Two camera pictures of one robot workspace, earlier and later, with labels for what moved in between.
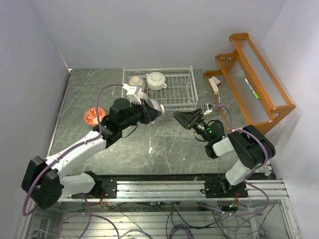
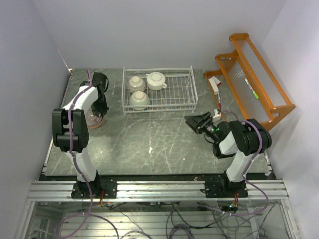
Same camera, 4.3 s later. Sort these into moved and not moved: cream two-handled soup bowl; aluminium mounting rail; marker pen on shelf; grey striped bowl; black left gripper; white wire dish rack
Moved: grey striped bowl; black left gripper
Not moved: white wire dish rack; aluminium mounting rail; cream two-handled soup bowl; marker pen on shelf
